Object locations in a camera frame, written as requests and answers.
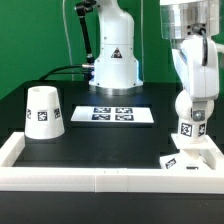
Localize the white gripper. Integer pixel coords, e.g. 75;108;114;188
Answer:
172;35;219;122

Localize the white lamp bulb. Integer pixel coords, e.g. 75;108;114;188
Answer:
175;90;214;143

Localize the white lamp base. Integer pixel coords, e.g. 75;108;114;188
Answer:
159;134;216;171

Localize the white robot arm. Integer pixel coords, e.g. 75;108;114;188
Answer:
90;0;221;122

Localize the white lamp shade cone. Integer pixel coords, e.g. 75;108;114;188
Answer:
25;86;64;140

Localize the white marker plate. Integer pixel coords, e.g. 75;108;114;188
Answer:
71;106;154;124

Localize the black cable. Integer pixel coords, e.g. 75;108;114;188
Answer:
39;64;94;82

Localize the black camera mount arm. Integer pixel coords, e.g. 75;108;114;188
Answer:
75;0;97;64

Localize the grey cable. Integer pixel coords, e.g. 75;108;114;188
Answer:
61;0;76;82

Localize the white frame wall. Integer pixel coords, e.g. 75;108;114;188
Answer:
0;132;224;194

